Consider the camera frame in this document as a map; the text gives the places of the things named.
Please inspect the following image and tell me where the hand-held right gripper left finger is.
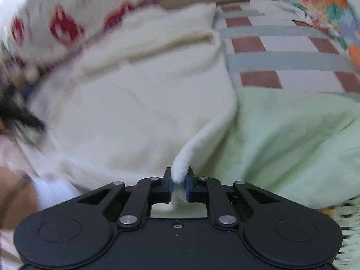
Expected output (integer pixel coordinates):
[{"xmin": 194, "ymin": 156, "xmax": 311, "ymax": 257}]
[{"xmin": 77, "ymin": 167, "xmax": 173, "ymax": 229}]

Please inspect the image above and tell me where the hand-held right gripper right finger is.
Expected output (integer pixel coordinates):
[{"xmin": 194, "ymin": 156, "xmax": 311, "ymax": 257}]
[{"xmin": 184, "ymin": 166, "xmax": 279, "ymax": 229}]

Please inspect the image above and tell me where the cream white garment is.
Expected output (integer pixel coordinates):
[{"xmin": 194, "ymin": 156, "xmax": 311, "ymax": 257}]
[{"xmin": 17, "ymin": 1, "xmax": 239, "ymax": 212}]

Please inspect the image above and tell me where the red bear pillow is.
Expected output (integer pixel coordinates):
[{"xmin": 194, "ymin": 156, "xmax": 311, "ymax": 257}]
[{"xmin": 0, "ymin": 0, "xmax": 199, "ymax": 90}]

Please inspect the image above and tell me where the light green blanket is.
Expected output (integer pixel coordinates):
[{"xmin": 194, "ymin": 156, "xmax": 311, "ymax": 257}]
[{"xmin": 191, "ymin": 86, "xmax": 360, "ymax": 212}]

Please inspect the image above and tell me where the checked bed sheet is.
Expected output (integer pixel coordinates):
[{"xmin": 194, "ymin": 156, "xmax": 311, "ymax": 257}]
[{"xmin": 215, "ymin": 0, "xmax": 360, "ymax": 102}]

